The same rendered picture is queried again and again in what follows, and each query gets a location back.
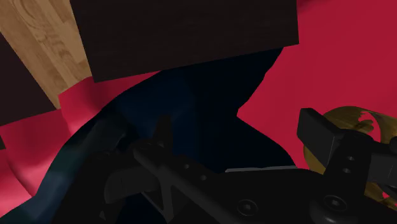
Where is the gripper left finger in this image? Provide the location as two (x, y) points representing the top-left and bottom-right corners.
(54, 114), (240, 224)

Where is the gold round object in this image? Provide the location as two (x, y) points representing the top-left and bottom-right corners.
(303, 106), (397, 213)

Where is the dark brown robot stand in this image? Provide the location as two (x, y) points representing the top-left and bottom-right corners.
(69, 0), (300, 83)

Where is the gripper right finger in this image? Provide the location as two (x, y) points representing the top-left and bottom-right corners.
(296, 107), (397, 224)

